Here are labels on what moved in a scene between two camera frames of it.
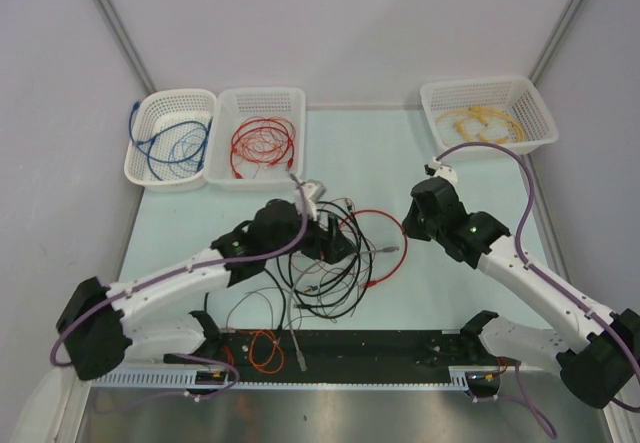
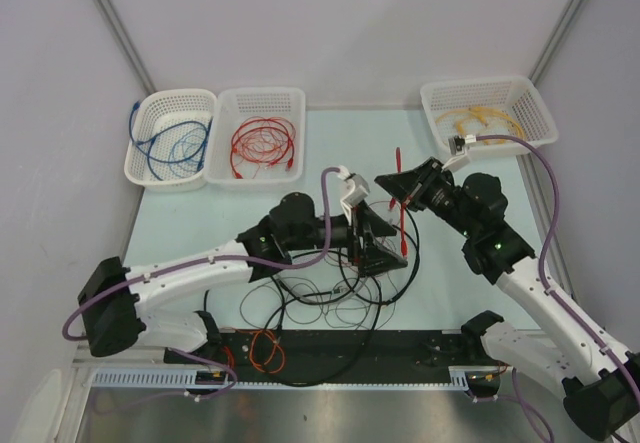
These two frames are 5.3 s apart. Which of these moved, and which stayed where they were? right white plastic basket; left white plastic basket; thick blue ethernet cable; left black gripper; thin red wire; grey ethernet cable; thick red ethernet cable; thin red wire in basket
Moved: grey ethernet cable; left black gripper; thick red ethernet cable
Stayed: thin red wire; right white plastic basket; left white plastic basket; thick blue ethernet cable; thin red wire in basket
